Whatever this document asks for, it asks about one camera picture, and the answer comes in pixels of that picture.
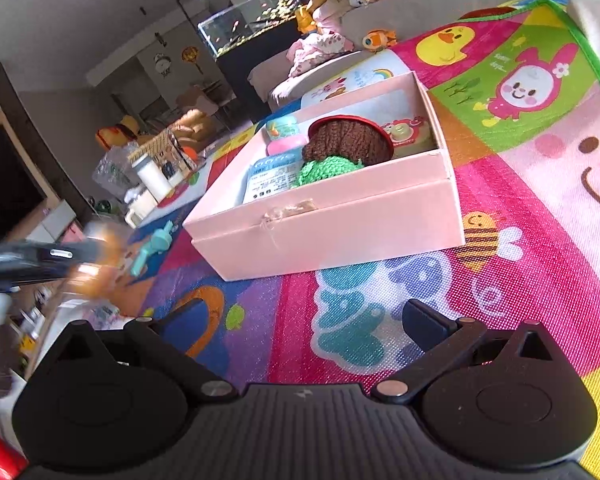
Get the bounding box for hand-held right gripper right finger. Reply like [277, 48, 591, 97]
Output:
[370, 298, 561, 404]

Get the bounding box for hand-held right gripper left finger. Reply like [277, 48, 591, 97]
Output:
[41, 299, 240, 403]

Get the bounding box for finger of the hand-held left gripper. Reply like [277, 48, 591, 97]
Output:
[30, 239, 98, 278]

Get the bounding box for small doll keychain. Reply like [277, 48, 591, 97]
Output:
[80, 225, 127, 301]

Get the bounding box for pink cardboard box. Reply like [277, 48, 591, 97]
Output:
[182, 71, 467, 282]

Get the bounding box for blue wet wipes packet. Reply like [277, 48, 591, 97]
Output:
[242, 152, 303, 206]

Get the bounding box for pink bear tin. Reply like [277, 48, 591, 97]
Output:
[380, 117, 437, 157]

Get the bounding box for brown and green knitted toy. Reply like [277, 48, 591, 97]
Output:
[290, 115, 395, 190]

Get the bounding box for pink and teal pig toy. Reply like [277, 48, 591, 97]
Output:
[265, 115, 306, 157]

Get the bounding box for white television cabinet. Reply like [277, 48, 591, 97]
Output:
[10, 195, 81, 246]

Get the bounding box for teal handheld fan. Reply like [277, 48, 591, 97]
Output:
[130, 220, 173, 277]

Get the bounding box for black television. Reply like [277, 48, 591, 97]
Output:
[0, 125, 46, 248]

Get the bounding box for clear plastic bag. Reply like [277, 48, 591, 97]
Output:
[92, 150, 141, 201]

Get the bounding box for white thermos bottle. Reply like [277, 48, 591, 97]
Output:
[135, 155, 173, 198]

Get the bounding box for colourful cartoon play mat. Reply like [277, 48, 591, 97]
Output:
[125, 0, 600, 480]

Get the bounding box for woven basket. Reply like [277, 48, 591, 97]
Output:
[130, 127, 188, 181]

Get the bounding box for beige dining chair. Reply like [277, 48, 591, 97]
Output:
[177, 85, 216, 116]

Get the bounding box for black fish tank stand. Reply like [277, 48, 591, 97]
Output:
[215, 22, 311, 126]

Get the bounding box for orange fish plush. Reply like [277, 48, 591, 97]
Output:
[362, 29, 398, 51]

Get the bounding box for pink floral clothes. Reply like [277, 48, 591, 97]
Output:
[286, 30, 355, 78]

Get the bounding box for glass fish tank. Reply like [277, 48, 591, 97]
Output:
[177, 0, 313, 61]

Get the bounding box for grey sofa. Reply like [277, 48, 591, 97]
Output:
[247, 0, 600, 111]

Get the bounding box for pink pillow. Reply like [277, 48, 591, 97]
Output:
[312, 0, 350, 26]

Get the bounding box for yellow plush toy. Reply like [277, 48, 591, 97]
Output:
[295, 4, 317, 31]

